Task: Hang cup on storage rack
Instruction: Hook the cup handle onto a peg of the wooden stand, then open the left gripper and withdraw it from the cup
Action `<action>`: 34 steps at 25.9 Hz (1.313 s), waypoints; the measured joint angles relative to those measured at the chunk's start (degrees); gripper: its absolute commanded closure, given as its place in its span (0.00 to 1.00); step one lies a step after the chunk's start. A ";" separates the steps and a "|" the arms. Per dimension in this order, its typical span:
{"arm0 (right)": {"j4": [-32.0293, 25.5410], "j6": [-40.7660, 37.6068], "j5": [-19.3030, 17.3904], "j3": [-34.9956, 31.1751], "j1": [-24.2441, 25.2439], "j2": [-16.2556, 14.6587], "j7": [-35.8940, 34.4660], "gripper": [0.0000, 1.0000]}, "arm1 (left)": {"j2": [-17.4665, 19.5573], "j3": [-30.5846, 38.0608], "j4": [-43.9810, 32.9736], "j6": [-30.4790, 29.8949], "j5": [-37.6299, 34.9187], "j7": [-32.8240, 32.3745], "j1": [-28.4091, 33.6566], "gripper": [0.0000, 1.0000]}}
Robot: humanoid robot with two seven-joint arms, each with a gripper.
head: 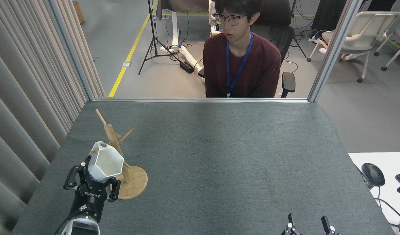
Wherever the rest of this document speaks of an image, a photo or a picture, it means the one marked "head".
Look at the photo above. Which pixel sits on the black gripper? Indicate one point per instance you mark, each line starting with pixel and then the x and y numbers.
pixel 90 197

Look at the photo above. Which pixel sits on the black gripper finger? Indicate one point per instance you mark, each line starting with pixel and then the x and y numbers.
pixel 291 225
pixel 327 227

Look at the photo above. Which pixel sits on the white faceted cup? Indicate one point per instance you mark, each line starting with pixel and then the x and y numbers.
pixel 105 163

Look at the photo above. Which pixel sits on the wooden cup rack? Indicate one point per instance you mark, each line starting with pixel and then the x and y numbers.
pixel 134 186

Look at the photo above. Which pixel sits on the black computer mouse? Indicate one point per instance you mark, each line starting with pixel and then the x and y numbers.
pixel 373 174

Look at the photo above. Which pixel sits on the dark grey felt table mat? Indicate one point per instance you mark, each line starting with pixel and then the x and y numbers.
pixel 236 156

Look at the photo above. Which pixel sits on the grey pleated curtain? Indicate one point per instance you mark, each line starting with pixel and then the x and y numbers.
pixel 20 98

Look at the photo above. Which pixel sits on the silver floor socket plate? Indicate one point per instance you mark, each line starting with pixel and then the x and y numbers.
pixel 126 64

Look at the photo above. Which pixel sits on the black power adapter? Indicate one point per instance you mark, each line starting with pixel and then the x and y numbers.
pixel 187 67

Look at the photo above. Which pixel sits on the person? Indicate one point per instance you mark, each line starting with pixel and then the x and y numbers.
pixel 242 65

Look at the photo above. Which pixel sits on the cardboard box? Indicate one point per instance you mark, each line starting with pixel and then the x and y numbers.
pixel 78 12

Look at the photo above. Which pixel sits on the black office chair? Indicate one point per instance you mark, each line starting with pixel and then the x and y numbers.
pixel 281 36

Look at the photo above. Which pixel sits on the black slim tripod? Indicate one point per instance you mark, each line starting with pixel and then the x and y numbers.
pixel 296 32

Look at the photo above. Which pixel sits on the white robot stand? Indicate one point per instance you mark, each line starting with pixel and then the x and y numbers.
pixel 213 27

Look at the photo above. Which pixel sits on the white office chair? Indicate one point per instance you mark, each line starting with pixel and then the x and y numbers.
pixel 363 31

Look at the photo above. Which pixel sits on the brown desk cover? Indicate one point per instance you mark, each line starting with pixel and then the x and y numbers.
pixel 183 6

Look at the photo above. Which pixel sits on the black hanging cloth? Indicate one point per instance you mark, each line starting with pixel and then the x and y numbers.
pixel 329 14

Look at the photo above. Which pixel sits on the black-rimmed glasses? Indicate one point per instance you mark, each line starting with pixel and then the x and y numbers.
pixel 229 19

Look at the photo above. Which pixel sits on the silver frame rail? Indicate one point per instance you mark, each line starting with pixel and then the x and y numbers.
pixel 200 100

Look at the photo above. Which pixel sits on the white desk frame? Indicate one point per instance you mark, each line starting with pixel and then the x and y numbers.
pixel 175 32

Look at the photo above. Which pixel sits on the silver frame post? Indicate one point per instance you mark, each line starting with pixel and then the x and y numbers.
pixel 334 49

